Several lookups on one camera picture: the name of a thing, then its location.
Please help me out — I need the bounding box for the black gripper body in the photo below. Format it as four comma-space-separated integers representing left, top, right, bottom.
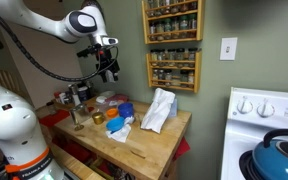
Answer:
98, 48, 121, 76

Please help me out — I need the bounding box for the silver rectangular metal can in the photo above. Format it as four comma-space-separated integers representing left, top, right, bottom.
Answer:
69, 103, 91, 126

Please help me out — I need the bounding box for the red plastic container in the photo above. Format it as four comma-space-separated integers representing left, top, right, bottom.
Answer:
105, 93, 130, 105

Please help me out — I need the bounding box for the dark glass jar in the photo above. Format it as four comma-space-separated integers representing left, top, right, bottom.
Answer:
77, 82, 94, 103

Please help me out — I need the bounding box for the clear plastic bag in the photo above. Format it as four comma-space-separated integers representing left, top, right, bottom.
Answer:
93, 98, 122, 115

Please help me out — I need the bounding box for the silver salt shaker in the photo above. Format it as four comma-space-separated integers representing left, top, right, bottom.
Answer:
68, 83, 82, 107

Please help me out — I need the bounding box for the blue plastic cup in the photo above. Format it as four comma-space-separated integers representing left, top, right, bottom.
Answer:
117, 102, 135, 119

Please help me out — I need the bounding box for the glass spice jar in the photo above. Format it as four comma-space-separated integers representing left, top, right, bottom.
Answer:
176, 48, 186, 68
179, 0, 189, 13
157, 0, 168, 16
188, 13, 198, 38
158, 49, 168, 67
179, 14, 190, 39
187, 70, 196, 89
147, 0, 156, 18
187, 47, 199, 69
152, 68, 160, 85
180, 69, 189, 88
170, 0, 180, 15
150, 49, 159, 67
167, 48, 177, 68
164, 69, 173, 87
156, 20, 165, 42
149, 22, 157, 42
172, 75, 182, 88
188, 0, 199, 11
164, 18, 173, 41
171, 16, 181, 40

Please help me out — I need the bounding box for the small amber jar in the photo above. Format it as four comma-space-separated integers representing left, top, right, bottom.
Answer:
91, 111, 106, 126

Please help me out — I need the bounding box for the blue plastic bowl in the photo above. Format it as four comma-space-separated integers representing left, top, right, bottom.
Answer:
105, 116, 126, 132

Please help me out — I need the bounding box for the red capped bottle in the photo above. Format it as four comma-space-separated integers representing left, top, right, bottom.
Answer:
53, 91, 69, 105

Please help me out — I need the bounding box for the white paper towel bag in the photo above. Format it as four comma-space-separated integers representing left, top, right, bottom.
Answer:
140, 87, 177, 135

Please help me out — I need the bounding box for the wooden spice rack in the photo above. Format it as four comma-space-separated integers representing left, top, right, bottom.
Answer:
145, 49, 203, 94
141, 0, 205, 45

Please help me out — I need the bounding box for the crumpled white napkin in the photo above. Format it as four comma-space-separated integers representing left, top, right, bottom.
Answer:
105, 116, 136, 144

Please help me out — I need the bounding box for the wooden butcher block cart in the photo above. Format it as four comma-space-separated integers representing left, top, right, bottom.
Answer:
35, 96, 193, 180

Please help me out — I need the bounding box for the wooden chair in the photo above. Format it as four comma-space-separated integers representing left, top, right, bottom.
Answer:
0, 69, 32, 102

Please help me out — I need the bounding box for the red cloth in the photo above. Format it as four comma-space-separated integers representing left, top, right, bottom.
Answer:
173, 136, 191, 162

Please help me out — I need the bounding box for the white stove knob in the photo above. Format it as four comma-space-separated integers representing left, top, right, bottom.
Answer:
236, 96, 254, 115
256, 98, 276, 119

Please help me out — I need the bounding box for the white stove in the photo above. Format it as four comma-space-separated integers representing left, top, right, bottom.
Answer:
220, 86, 288, 180

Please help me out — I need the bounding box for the black stove burner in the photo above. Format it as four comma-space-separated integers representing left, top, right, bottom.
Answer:
238, 149, 262, 180

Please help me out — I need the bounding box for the blue pot with lid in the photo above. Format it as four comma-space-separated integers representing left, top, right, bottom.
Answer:
251, 128, 288, 180

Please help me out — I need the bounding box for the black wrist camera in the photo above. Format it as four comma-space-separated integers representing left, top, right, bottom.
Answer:
76, 44, 102, 59

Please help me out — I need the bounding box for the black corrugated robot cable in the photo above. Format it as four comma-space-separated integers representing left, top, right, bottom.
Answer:
0, 3, 102, 83

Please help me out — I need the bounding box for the white light switch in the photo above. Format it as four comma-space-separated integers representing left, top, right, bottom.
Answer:
219, 36, 239, 62

